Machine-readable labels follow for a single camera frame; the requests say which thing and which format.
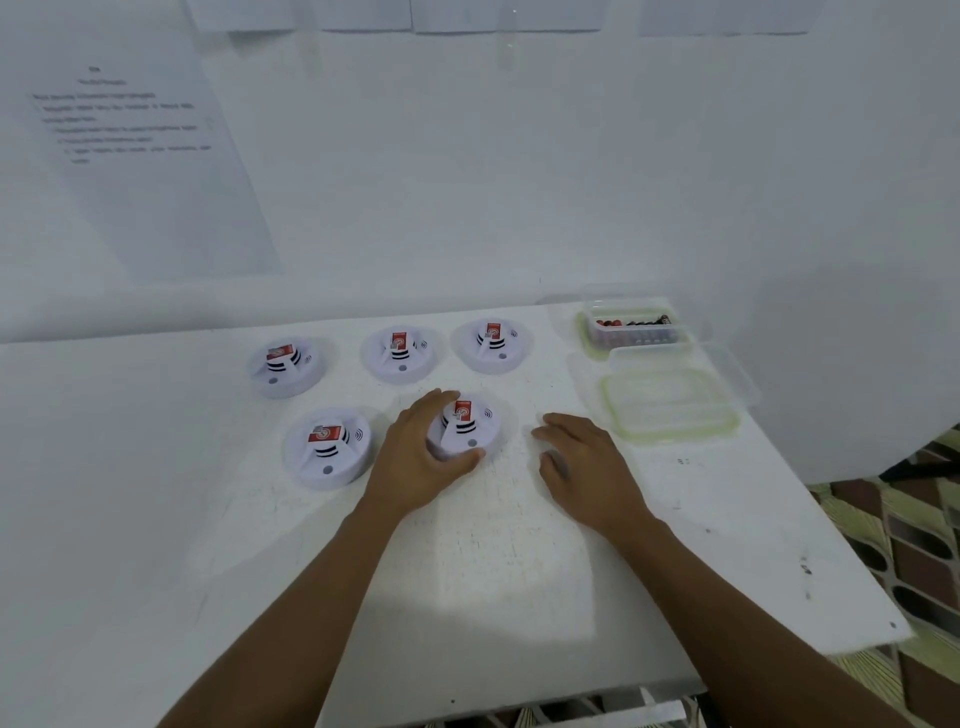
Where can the black bar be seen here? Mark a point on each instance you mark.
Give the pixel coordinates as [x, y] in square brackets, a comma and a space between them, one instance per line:
[926, 469]

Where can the person's left hand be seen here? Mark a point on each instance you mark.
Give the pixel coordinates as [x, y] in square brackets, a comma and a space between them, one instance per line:
[401, 469]

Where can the white smoke detector red label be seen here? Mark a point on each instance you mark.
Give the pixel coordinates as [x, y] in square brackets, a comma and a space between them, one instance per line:
[328, 448]
[465, 427]
[493, 345]
[400, 354]
[285, 367]

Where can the person's right forearm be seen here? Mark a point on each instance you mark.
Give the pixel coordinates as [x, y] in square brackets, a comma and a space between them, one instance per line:
[735, 637]

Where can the green brown patterned floor mat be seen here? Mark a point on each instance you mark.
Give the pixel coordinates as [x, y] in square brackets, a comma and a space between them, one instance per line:
[915, 555]

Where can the person's left forearm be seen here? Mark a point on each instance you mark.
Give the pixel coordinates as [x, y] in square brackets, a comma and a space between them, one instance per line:
[300, 622]

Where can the person's right hand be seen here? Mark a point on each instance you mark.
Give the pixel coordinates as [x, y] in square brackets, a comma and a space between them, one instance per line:
[592, 480]

